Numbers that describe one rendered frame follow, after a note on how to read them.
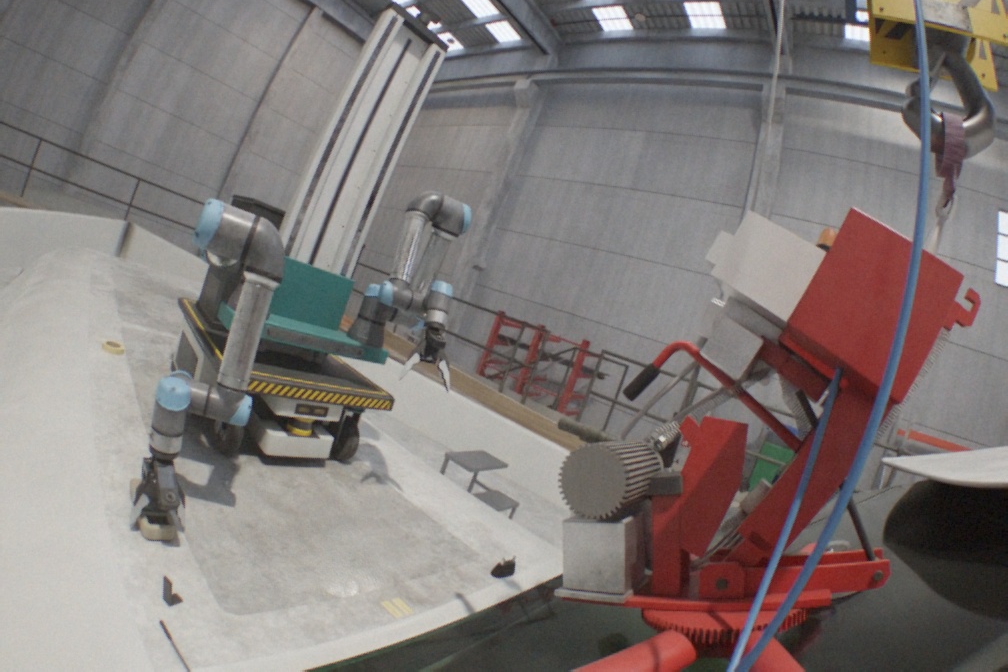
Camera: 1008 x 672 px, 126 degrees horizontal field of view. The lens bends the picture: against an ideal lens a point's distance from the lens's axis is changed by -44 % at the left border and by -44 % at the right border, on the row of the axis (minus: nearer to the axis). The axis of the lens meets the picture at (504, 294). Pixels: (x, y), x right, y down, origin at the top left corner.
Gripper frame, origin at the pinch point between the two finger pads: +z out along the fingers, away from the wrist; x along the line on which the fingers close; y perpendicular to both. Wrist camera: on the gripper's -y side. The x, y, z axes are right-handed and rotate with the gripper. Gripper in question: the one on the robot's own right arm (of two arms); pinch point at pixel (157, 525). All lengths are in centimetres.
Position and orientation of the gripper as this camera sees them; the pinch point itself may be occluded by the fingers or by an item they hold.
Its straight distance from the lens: 119.8
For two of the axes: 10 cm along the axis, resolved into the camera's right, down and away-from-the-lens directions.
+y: -7.5, -2.4, 6.1
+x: -5.6, -2.5, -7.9
